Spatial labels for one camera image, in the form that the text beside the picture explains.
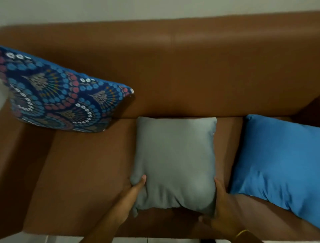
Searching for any person's right hand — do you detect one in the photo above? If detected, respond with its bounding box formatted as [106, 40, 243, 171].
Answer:
[199, 177, 244, 238]

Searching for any person's left hand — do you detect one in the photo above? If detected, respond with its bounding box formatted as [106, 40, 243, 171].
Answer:
[108, 174, 147, 227]

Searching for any grey cushion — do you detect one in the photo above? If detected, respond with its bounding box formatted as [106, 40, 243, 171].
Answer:
[130, 116, 218, 218]

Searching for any person's left forearm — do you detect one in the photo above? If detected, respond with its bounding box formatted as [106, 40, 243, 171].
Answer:
[79, 214, 120, 243]

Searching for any person's right forearm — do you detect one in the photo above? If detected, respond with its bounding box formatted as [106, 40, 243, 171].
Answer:
[236, 231, 264, 243]

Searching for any gold bangle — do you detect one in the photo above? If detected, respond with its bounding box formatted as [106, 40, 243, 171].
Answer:
[234, 229, 250, 240]

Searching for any plain blue cushion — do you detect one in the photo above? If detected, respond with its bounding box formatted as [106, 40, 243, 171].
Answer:
[230, 114, 320, 229]

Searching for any brown leather sofa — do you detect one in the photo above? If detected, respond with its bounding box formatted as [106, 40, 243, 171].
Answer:
[0, 11, 320, 240]

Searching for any blue patterned cushion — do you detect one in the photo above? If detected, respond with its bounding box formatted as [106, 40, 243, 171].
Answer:
[0, 46, 135, 133]

